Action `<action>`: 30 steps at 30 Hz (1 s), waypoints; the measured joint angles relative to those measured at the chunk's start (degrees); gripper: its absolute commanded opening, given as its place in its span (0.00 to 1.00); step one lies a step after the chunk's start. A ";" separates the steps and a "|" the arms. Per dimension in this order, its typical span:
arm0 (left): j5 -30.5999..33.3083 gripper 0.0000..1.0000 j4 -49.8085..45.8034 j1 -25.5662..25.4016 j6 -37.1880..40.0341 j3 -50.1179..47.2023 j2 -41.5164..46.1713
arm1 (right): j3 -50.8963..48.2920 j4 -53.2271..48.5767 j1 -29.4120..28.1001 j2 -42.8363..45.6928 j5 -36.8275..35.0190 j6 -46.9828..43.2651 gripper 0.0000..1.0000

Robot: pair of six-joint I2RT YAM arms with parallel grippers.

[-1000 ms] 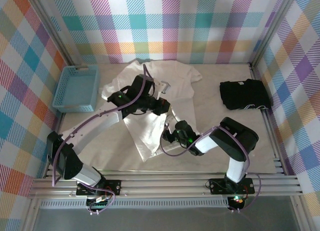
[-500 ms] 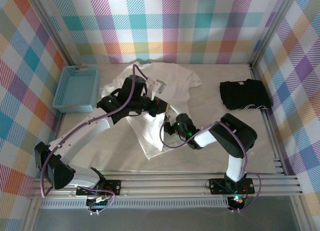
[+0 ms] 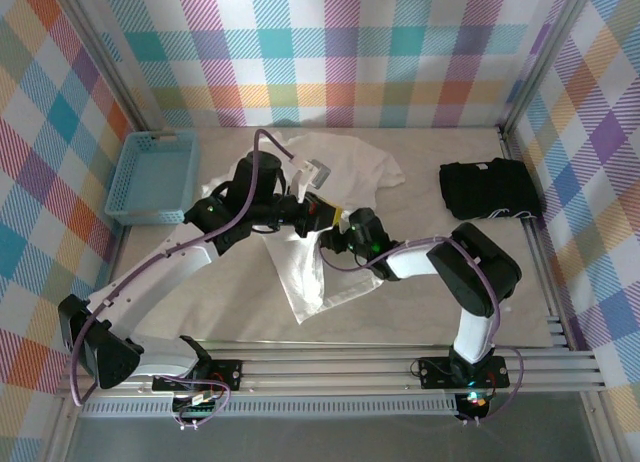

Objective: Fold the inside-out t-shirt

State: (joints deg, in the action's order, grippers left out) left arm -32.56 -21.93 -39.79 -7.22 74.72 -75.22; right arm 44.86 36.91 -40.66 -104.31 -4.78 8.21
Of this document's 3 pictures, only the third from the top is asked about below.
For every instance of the white printed t-shirt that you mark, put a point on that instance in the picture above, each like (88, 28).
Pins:
(300, 282)

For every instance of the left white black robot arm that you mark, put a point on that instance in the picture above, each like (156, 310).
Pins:
(150, 282)

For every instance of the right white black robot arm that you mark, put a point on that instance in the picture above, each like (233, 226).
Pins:
(475, 332)

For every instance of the folded black t-shirt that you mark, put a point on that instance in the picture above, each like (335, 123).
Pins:
(490, 189)

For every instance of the blue plastic basket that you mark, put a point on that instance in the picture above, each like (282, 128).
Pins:
(150, 172)

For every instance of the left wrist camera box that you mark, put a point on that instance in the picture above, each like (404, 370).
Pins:
(317, 174)

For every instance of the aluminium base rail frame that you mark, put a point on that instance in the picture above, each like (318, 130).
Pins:
(325, 369)

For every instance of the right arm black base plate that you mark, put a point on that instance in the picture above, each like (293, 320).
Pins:
(435, 372)

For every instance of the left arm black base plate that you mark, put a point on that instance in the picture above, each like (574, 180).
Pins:
(230, 369)

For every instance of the aluminium side rail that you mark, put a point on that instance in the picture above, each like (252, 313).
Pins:
(540, 262)

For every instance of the left aluminium frame post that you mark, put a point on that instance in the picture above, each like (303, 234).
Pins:
(104, 47)

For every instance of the aluminium frame post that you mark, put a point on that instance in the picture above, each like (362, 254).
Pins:
(104, 47)
(549, 47)

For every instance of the right aluminium frame post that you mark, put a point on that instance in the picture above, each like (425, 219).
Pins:
(549, 47)

